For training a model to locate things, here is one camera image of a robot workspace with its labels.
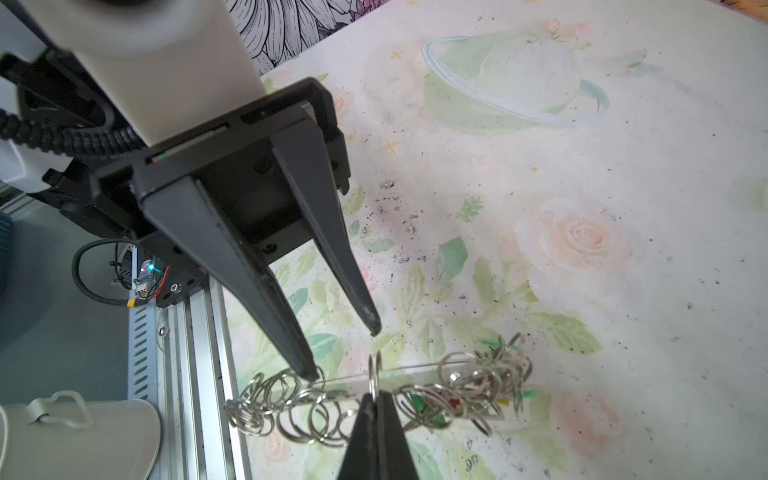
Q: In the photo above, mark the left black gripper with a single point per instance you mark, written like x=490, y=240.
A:
x=244, y=188

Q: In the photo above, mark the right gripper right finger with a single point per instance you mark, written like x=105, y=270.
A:
x=393, y=457

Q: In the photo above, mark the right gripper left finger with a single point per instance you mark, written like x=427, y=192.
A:
x=360, y=461

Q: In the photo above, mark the aluminium front rail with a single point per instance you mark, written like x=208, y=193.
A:
x=180, y=360

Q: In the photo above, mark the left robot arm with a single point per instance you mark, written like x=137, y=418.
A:
x=148, y=121

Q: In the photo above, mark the white round dish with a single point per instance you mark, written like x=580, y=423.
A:
x=65, y=437

